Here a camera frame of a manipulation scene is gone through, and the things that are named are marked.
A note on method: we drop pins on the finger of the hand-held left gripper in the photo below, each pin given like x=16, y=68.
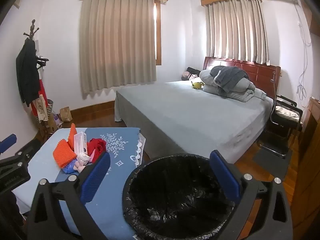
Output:
x=23, y=155
x=8, y=142

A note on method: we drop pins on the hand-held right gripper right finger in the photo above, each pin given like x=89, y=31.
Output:
x=225, y=177

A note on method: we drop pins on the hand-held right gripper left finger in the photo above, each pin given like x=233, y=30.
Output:
x=96, y=177

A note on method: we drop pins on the pink paper piece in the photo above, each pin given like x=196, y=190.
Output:
x=91, y=156

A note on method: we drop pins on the white tissue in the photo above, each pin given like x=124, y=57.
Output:
x=82, y=158

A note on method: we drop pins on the red cloth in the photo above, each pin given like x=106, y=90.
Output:
x=97, y=145

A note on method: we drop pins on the white cardboard box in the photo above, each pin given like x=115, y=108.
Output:
x=81, y=142

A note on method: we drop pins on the orange foam net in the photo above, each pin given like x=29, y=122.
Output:
x=63, y=153

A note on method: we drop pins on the trash bin with black bag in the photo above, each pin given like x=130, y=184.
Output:
x=175, y=205

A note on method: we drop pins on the blue patterned tablecloth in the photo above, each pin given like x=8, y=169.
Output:
x=117, y=152

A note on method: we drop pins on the printed white tote bag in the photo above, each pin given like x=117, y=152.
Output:
x=42, y=110

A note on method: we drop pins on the purple small item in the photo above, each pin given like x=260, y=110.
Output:
x=58, y=120

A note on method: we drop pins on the dark grey floor mat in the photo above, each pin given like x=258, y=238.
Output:
x=272, y=166

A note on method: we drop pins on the striped bag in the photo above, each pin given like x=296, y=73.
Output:
x=50, y=107

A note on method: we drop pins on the brown paper bag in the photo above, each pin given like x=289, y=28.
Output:
x=66, y=114

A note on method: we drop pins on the black metal chair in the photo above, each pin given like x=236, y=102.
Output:
x=275, y=140

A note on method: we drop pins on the red bag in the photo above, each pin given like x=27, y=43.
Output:
x=42, y=90

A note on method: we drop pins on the black coat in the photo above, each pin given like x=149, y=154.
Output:
x=27, y=72

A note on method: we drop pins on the bed with grey sheet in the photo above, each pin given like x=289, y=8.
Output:
x=187, y=115

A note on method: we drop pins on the wooden desk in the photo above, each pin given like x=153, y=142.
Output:
x=308, y=155

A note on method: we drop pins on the folded light grey quilt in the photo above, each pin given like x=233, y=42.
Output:
x=240, y=90

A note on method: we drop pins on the black clothes hanger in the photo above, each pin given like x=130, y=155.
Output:
x=42, y=60

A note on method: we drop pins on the patterned chair cushion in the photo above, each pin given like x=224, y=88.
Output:
x=287, y=113

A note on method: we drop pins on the yellow plush toy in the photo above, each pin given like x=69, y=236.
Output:
x=196, y=85

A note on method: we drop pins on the dark grey blanket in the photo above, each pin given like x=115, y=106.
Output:
x=230, y=76

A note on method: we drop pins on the wooden headboard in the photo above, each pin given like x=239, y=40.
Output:
x=262, y=76

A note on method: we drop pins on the pink plush item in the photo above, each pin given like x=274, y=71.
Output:
x=186, y=75

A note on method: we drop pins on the black bag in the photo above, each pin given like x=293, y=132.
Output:
x=193, y=71

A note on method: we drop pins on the wooden coat rack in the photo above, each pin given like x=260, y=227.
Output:
x=32, y=30

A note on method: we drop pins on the wide beige curtain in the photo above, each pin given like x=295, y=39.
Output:
x=117, y=42

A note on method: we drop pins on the narrow beige curtain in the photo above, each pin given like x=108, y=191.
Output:
x=237, y=32

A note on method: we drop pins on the wooden wall cabinet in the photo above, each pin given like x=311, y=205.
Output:
x=312, y=17

